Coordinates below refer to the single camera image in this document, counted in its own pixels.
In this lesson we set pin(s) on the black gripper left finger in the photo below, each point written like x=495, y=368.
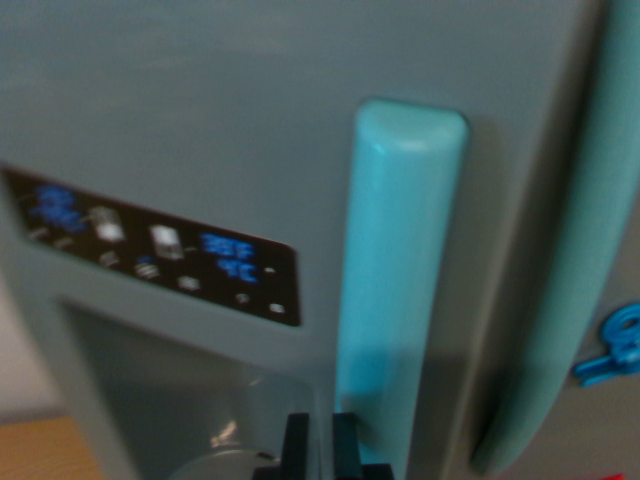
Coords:
x=296, y=442

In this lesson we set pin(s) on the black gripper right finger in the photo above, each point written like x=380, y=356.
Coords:
x=346, y=442

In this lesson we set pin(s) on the grey fridge door with display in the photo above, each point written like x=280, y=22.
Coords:
x=200, y=100

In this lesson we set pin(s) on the grey fridge door with magnets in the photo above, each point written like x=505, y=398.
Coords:
x=620, y=260

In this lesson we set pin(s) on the black temperature display panel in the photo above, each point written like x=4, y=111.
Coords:
x=200, y=295

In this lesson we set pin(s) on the blue clip magnet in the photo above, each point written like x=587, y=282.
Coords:
x=600, y=367

